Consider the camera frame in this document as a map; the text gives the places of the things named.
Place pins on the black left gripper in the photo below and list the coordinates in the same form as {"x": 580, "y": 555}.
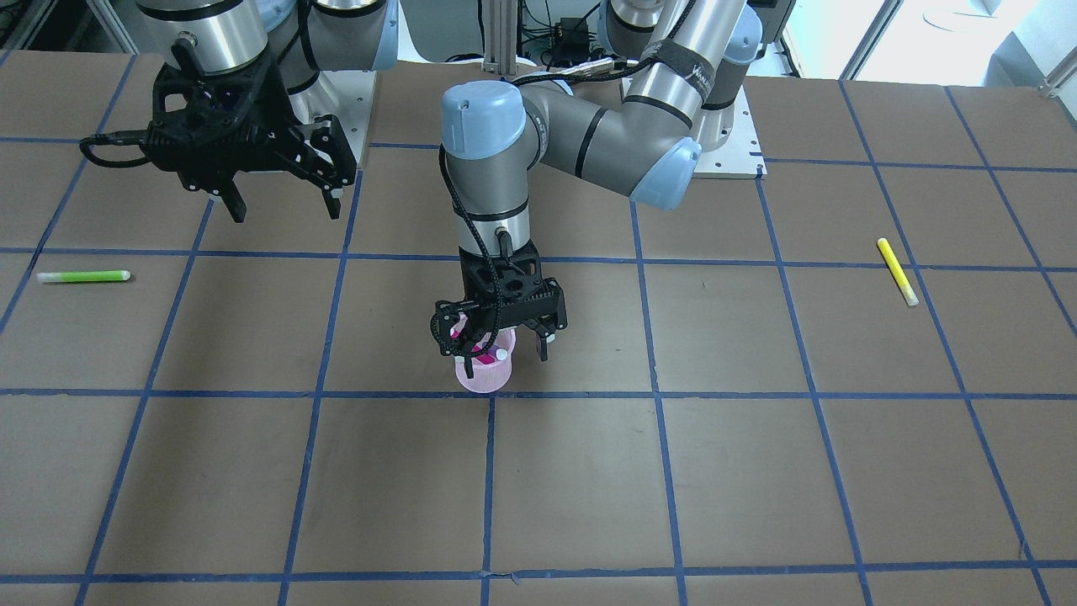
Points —
{"x": 528, "y": 271}

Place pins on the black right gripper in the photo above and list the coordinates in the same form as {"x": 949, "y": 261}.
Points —
{"x": 279, "y": 118}

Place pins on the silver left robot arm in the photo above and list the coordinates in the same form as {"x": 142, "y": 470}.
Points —
{"x": 640, "y": 132}

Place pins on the pink mesh pen cup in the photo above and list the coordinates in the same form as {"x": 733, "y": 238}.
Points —
{"x": 492, "y": 375}

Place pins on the green highlighter pen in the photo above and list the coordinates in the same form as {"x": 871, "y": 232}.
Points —
{"x": 83, "y": 277}

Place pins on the yellow highlighter pen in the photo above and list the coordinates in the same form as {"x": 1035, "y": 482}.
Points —
{"x": 897, "y": 272}

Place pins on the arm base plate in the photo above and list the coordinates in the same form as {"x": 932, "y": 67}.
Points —
{"x": 730, "y": 142}
{"x": 347, "y": 95}

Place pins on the aluminium frame post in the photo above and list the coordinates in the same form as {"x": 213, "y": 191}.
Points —
{"x": 500, "y": 37}

